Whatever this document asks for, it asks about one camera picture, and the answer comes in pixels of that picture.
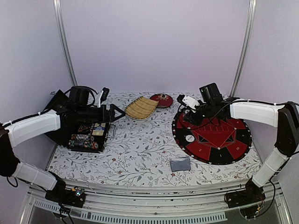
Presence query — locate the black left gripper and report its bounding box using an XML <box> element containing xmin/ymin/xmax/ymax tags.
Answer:
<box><xmin>77</xmin><ymin>103</ymin><xmax>126</xmax><ymax>124</ymax></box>

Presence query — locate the woven bamboo tray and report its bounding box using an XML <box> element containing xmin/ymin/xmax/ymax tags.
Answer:
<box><xmin>125</xmin><ymin>96</ymin><xmax>158</xmax><ymax>120</ymax></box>

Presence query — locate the white dealer button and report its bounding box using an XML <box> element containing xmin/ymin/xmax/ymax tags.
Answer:
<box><xmin>185</xmin><ymin>134</ymin><xmax>195</xmax><ymax>142</ymax></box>

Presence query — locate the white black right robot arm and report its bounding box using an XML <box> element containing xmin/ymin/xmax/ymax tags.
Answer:
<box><xmin>177</xmin><ymin>83</ymin><xmax>299</xmax><ymax>203</ymax></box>

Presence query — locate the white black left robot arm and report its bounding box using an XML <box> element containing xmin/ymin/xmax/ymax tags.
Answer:
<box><xmin>0</xmin><ymin>86</ymin><xmax>125</xmax><ymax>203</ymax></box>

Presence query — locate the blue texas holdem card deck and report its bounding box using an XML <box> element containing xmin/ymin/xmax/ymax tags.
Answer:
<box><xmin>92</xmin><ymin>123</ymin><xmax>106</xmax><ymax>136</ymax></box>

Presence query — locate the round red black poker mat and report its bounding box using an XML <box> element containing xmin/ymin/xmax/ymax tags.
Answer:
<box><xmin>172</xmin><ymin>110</ymin><xmax>252</xmax><ymax>165</ymax></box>

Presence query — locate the red black card box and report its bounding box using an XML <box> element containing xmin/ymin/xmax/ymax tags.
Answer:
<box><xmin>78</xmin><ymin>125</ymin><xmax>91</xmax><ymax>134</ymax></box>

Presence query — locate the black poker set case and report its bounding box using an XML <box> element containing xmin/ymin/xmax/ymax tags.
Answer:
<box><xmin>43</xmin><ymin>89</ymin><xmax>110</xmax><ymax>154</ymax></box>

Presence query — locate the red floral round plate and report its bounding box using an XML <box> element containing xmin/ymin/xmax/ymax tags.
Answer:
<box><xmin>150</xmin><ymin>93</ymin><xmax>173</xmax><ymax>108</ymax></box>

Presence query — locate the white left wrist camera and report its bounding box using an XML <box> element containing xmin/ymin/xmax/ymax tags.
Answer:
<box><xmin>95</xmin><ymin>87</ymin><xmax>110</xmax><ymax>108</ymax></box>

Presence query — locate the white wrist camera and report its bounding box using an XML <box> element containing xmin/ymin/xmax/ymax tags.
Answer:
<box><xmin>95</xmin><ymin>87</ymin><xmax>110</xmax><ymax>108</ymax></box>
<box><xmin>177</xmin><ymin>95</ymin><xmax>200</xmax><ymax>110</ymax></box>

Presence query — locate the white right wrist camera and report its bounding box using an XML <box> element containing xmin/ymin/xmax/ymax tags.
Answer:
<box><xmin>177</xmin><ymin>95</ymin><xmax>200</xmax><ymax>110</ymax></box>

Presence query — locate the aluminium frame post right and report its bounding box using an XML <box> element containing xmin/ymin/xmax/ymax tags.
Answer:
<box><xmin>230</xmin><ymin>0</ymin><xmax>257</xmax><ymax>97</ymax></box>

